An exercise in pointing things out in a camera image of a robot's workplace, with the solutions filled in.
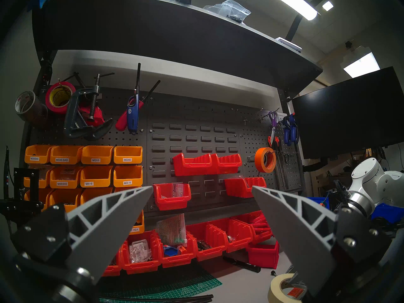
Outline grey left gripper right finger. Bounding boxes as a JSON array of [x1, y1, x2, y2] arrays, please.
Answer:
[[252, 186, 392, 296]]

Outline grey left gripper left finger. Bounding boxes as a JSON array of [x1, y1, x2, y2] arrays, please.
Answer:
[[11, 186, 153, 284]]

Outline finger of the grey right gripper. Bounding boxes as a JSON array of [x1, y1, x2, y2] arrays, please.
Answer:
[[286, 264, 300, 285]]

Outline beige masking tape roll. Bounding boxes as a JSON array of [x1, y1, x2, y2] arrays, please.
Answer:
[[268, 273, 305, 303]]

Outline orange tape roll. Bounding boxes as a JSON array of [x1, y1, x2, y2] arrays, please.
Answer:
[[255, 147, 277, 173]]

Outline red tape roll yellow core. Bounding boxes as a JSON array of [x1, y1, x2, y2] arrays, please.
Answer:
[[45, 81, 76, 115]]

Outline small red loose bin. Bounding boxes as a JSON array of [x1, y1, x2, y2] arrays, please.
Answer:
[[246, 241, 280, 270]]

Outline red plastic parts bin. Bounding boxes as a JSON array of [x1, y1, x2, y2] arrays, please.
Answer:
[[153, 230, 197, 268], [101, 249, 122, 276], [152, 183, 192, 211], [185, 223, 228, 262], [120, 231, 160, 274], [232, 211, 273, 244], [211, 153, 243, 174], [207, 218, 253, 253], [223, 178, 267, 199], [172, 153, 218, 176]]

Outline blue plastic bin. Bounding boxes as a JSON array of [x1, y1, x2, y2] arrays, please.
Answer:
[[371, 203, 404, 224], [308, 197, 330, 210]]

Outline black marker pen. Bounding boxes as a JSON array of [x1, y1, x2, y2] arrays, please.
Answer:
[[223, 256, 262, 273]]

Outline clear plastic bag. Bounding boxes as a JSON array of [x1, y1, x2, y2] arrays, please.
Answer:
[[155, 213, 187, 247]]

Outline black tool stand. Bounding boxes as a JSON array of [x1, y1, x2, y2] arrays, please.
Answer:
[[0, 168, 43, 224]]

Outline black metal tool rack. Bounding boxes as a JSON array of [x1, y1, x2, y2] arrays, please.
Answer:
[[275, 151, 299, 164]]

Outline green cutting mat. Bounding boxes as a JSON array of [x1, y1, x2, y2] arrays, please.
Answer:
[[99, 269, 222, 303]]

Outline red long-nose lighter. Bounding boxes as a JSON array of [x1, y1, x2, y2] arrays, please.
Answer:
[[115, 80, 161, 131]]

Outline red white plastic tool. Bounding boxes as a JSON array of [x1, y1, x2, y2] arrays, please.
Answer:
[[79, 104, 104, 127]]

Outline black soldering iron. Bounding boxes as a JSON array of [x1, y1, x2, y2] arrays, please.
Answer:
[[3, 146, 10, 199]]

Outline black metal spring clamp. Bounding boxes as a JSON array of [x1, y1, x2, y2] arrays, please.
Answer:
[[63, 73, 115, 141]]

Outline blue long-nose lighter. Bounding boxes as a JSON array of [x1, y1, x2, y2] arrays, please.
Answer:
[[127, 63, 141, 135]]

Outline black computer monitor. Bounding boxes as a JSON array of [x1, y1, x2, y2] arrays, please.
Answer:
[[292, 67, 404, 160]]

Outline square ceiling light panel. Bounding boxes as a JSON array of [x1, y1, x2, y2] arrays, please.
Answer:
[[343, 52, 381, 79]]

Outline small white box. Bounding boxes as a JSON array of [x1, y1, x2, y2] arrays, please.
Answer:
[[275, 37, 302, 52]]

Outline dark overhead workbench shelf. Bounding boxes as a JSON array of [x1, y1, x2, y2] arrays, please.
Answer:
[[32, 0, 323, 93]]

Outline long ceiling light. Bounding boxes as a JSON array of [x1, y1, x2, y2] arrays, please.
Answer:
[[264, 0, 318, 21]]

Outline clear bag of screws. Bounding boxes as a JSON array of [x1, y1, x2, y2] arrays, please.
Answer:
[[204, 0, 251, 23]]

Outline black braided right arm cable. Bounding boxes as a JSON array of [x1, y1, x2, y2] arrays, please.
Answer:
[[333, 179, 351, 202]]

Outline orange-handled screwdriver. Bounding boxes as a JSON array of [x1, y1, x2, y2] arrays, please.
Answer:
[[267, 136, 284, 189], [274, 137, 289, 189]]

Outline blue-handled pliers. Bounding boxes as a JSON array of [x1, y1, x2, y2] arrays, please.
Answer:
[[282, 114, 300, 146]]

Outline purple-handled scissors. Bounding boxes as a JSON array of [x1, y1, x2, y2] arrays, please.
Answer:
[[268, 111, 279, 146]]

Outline grey duct tape roll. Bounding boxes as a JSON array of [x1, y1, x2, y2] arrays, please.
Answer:
[[14, 91, 48, 122]]

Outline dark grey pegboard wall panel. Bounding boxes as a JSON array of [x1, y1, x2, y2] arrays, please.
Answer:
[[24, 88, 305, 213]]

